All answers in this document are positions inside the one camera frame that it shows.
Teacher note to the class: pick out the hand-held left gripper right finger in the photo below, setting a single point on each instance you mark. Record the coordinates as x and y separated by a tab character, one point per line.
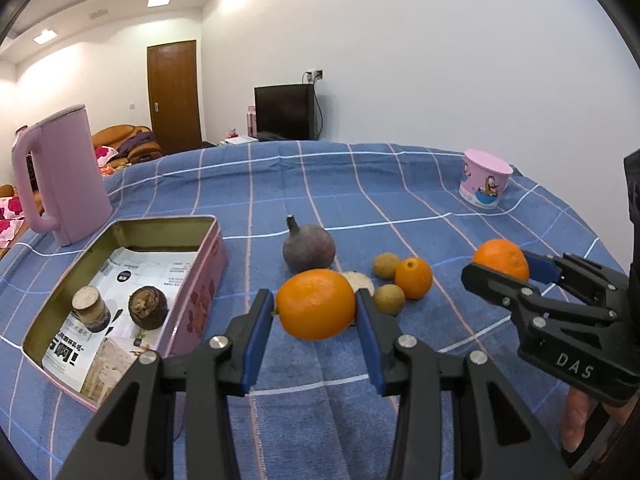
367	340

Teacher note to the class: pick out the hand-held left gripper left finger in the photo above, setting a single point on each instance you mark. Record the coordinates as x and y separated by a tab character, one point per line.
257	340

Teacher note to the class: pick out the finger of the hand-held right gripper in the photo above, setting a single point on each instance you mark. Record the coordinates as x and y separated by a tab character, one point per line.
542	267
492	285

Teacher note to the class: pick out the large orange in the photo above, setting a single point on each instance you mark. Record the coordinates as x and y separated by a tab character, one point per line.
315	305
502	257

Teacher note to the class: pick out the round beige-topped cake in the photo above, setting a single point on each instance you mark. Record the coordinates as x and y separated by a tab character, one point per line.
361	281

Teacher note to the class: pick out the pink tin box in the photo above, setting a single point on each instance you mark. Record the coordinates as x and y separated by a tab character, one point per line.
200	300

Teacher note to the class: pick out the person's right hand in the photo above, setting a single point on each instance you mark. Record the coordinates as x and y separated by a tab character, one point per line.
575	415

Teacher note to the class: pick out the small orange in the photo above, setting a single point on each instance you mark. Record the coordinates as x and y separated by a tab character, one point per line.
414	278

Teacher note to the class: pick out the blue checked tablecloth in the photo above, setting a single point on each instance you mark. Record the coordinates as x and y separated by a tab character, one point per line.
425	410

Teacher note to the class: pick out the pink cartoon cup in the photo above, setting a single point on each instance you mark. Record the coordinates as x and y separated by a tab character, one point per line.
482	180

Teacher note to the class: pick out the printed paper lining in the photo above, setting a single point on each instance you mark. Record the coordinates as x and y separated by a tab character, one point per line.
165	270

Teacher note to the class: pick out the white books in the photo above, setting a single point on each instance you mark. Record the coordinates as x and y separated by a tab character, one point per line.
240	140

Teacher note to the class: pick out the tall pink box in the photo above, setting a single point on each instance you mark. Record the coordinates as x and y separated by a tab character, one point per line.
251	120

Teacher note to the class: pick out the black television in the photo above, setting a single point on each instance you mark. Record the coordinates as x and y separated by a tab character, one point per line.
282	112

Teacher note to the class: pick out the dark purple cloth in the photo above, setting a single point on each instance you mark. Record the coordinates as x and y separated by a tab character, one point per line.
142	141

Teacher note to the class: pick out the pink floral cushion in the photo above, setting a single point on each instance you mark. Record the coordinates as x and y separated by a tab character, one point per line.
6	229
12	206
104	152

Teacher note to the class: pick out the pink kettle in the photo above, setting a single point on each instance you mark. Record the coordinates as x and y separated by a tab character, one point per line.
70	175

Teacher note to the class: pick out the brown wooden door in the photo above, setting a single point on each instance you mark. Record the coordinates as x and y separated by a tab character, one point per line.
175	100

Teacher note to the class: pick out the ceiling air vent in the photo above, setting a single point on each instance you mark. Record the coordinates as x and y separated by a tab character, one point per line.
98	13

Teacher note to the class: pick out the wall power socket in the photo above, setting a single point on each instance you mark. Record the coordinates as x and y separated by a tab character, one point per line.
315	75

